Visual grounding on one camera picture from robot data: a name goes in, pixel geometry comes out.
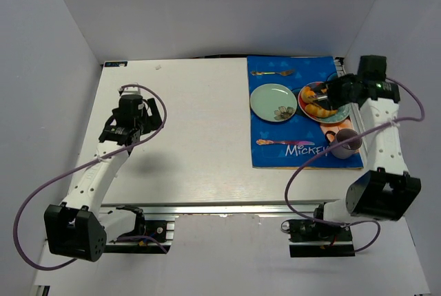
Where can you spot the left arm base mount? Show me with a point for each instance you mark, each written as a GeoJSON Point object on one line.
{"type": "Point", "coordinates": [155, 230]}

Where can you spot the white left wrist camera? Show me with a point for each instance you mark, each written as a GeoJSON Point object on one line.
{"type": "Point", "coordinates": [130, 89]}

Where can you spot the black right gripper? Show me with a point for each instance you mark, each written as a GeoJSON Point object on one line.
{"type": "Point", "coordinates": [333, 93]}

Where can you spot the blue table label sticker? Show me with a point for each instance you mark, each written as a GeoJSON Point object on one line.
{"type": "Point", "coordinates": [115, 64]}

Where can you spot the green floral plate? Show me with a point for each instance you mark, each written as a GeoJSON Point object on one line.
{"type": "Point", "coordinates": [273, 103]}

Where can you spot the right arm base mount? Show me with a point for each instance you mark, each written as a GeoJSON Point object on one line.
{"type": "Point", "coordinates": [308, 239]}

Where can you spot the bread roll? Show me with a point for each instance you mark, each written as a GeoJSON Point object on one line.
{"type": "Point", "coordinates": [309, 94]}
{"type": "Point", "coordinates": [319, 112]}

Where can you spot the gold fork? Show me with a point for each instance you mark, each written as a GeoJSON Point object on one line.
{"type": "Point", "coordinates": [282, 73]}

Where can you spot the red and teal plate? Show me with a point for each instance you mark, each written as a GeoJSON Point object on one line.
{"type": "Point", "coordinates": [343, 112]}

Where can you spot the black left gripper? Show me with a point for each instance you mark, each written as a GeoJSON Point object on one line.
{"type": "Point", "coordinates": [151, 114]}

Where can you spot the purple mug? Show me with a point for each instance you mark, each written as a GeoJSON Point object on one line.
{"type": "Point", "coordinates": [343, 143]}

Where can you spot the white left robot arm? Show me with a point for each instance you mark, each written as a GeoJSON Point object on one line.
{"type": "Point", "coordinates": [75, 227]}

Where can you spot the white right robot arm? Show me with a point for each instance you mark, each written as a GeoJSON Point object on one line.
{"type": "Point", "coordinates": [386, 189]}

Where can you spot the gold handled knife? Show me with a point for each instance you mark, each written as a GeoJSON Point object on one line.
{"type": "Point", "coordinates": [284, 142]}

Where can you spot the blue Mickey placemat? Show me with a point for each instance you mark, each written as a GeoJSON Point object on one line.
{"type": "Point", "coordinates": [299, 127]}

